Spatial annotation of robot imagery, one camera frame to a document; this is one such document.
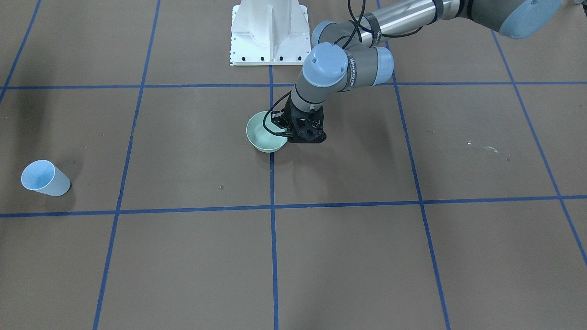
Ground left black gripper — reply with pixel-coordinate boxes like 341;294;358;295
270;99;327;144

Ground mint green bowl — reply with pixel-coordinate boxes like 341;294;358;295
246;111;288;153

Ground light blue plastic cup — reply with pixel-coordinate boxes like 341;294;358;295
21;159;71;197

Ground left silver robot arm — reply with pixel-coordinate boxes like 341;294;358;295
261;0;562;143

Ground white column pedestal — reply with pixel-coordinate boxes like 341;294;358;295
229;0;311;66

